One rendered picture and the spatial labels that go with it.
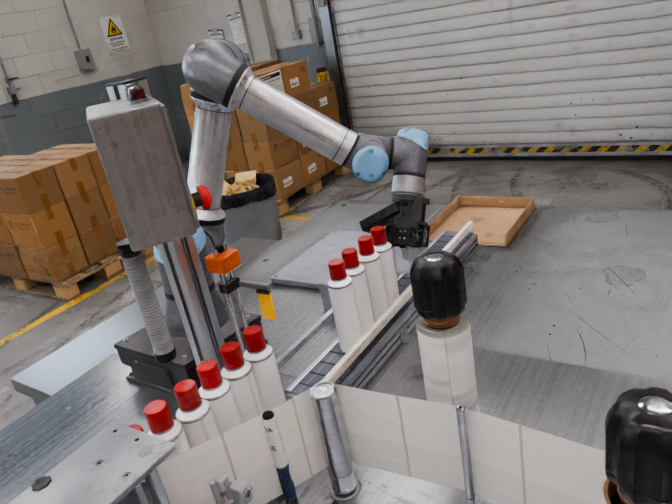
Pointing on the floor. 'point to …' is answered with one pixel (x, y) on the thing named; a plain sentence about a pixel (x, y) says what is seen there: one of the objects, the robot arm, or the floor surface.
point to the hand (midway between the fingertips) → (390, 280)
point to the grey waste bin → (253, 221)
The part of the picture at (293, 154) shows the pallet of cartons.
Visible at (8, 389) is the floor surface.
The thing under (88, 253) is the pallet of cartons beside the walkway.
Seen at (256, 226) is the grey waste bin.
